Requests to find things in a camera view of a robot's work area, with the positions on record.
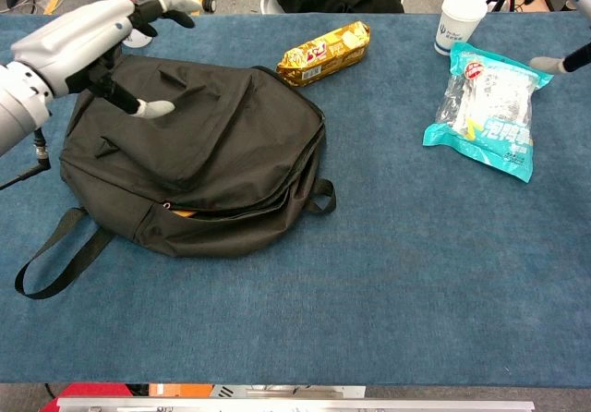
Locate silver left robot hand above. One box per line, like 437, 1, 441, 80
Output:
9, 0, 203, 120

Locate black fabric backpack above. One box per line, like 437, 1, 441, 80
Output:
14, 54, 337, 299

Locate white paper cup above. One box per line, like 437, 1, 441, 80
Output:
433, 0, 489, 56

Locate teal plastic snack bag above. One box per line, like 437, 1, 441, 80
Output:
422, 41, 554, 184

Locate gold foil biscuit packet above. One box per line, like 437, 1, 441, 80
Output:
275, 20, 372, 89

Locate red panel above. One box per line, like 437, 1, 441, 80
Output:
54, 382, 135, 402

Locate orange panel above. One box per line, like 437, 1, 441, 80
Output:
148, 382, 213, 398

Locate blue felt table cover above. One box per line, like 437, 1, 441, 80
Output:
0, 12, 591, 388

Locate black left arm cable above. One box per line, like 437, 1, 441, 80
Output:
0, 127, 52, 191

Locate aluminium profile rail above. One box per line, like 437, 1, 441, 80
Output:
55, 397, 536, 412

